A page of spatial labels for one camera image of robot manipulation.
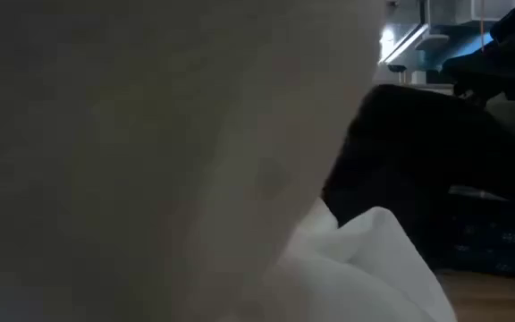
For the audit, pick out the white garment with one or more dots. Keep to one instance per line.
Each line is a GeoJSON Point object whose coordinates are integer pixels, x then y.
{"type": "Point", "coordinates": [150, 134]}

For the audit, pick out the black garment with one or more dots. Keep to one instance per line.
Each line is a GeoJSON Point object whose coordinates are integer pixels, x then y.
{"type": "Point", "coordinates": [409, 156]}

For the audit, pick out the navy dotted shirt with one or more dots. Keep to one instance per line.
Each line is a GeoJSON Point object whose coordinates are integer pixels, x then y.
{"type": "Point", "coordinates": [494, 237]}

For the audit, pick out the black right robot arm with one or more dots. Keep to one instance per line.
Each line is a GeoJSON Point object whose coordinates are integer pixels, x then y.
{"type": "Point", "coordinates": [503, 62]}

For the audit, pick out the angled ceiling light panel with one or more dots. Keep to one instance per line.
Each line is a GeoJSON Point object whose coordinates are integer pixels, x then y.
{"type": "Point", "coordinates": [400, 44]}

